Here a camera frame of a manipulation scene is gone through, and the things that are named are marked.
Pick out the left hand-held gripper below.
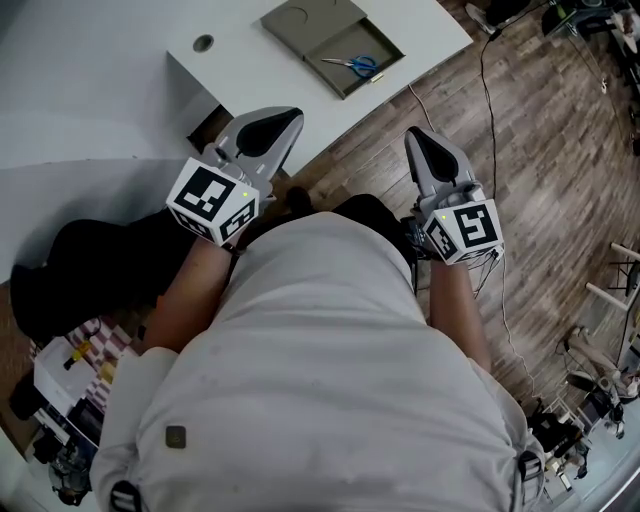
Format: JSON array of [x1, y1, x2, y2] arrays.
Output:
[[165, 105, 305, 248]]

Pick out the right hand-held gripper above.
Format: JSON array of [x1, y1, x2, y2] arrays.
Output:
[[403, 125, 505, 265]]

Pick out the blue-handled scissors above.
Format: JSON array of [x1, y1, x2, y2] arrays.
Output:
[[320, 53, 379, 80]]

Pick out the grey-brown drawer box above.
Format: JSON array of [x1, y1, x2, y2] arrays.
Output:
[[259, 0, 405, 102]]

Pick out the person's right forearm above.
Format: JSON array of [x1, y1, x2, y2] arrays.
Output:
[[427, 257, 495, 375]]

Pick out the person's left forearm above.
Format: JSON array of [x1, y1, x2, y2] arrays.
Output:
[[143, 234, 252, 354]]

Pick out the white storage box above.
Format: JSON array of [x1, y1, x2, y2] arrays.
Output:
[[32, 334, 122, 432]]

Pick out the person's black shoe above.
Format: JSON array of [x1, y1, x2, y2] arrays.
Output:
[[286, 185, 314, 217]]

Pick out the white wooden rack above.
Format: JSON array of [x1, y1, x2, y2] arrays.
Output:
[[584, 241, 640, 369]]

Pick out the person's light grey shirt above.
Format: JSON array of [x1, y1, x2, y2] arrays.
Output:
[[89, 209, 547, 512]]

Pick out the pink checkered mat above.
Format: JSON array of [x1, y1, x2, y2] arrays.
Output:
[[68, 314, 137, 414]]

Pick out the thin gripper cables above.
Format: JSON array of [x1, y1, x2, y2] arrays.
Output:
[[467, 247, 505, 299]]

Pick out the white floor cable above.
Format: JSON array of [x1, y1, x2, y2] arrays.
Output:
[[407, 83, 544, 401]]

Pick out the striped shoulder strap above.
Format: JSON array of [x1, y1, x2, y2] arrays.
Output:
[[518, 449, 546, 487]]

